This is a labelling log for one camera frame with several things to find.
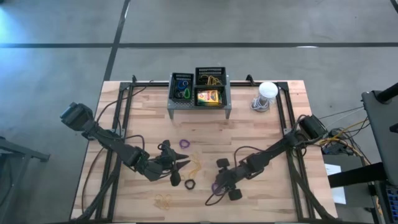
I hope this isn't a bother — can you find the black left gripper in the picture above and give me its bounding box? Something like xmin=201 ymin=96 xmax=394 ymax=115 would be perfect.
xmin=146 ymin=139 xmax=191 ymax=187

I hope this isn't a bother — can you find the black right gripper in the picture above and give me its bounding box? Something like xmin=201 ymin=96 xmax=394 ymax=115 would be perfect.
xmin=214 ymin=157 xmax=246 ymax=202

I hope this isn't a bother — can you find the large purple coil wristband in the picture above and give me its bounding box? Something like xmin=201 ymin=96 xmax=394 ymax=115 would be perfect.
xmin=211 ymin=182 xmax=224 ymax=197

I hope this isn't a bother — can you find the black coil wristband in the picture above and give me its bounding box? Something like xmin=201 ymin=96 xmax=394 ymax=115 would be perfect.
xmin=183 ymin=178 xmax=197 ymax=191

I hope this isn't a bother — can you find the black plastic mesh basket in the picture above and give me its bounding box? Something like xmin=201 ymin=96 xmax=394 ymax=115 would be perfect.
xmin=195 ymin=66 xmax=227 ymax=87
xmin=193 ymin=85 xmax=228 ymax=108
xmin=169 ymin=72 xmax=195 ymax=102

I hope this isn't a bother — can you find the yellow green Crayola crayon box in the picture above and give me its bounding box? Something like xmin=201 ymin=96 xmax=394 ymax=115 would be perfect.
xmin=197 ymin=89 xmax=223 ymax=106

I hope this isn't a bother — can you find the white paper sheet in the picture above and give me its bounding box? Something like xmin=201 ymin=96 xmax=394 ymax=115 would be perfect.
xmin=324 ymin=163 xmax=348 ymax=205

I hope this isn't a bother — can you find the grey metal stand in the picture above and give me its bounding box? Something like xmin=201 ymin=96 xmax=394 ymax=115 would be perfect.
xmin=0 ymin=136 xmax=51 ymax=224

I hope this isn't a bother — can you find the grey equipment cart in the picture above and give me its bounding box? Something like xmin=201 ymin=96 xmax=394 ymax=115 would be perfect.
xmin=361 ymin=82 xmax=398 ymax=187

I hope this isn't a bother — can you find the blue crate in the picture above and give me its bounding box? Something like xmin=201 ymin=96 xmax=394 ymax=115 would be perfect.
xmin=385 ymin=185 xmax=398 ymax=215

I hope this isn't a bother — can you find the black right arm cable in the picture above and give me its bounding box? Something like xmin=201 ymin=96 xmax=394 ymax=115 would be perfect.
xmin=204 ymin=186 xmax=229 ymax=207

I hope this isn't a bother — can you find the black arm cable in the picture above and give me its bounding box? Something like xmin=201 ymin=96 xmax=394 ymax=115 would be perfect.
xmin=204 ymin=186 xmax=229 ymax=207
xmin=95 ymin=79 xmax=154 ymax=125

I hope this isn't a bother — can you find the white coiled lamp cable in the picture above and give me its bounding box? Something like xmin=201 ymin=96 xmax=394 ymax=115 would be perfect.
xmin=250 ymin=94 xmax=272 ymax=113

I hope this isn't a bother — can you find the black aluminium table frame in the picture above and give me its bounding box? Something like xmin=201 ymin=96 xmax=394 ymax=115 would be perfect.
xmin=70 ymin=73 xmax=340 ymax=224

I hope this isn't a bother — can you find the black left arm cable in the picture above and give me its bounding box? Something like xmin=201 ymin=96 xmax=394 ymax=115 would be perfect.
xmin=95 ymin=79 xmax=154 ymax=125

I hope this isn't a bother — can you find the mixed cable bundle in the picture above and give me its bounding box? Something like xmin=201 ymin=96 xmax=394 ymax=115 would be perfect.
xmin=317 ymin=105 xmax=371 ymax=166

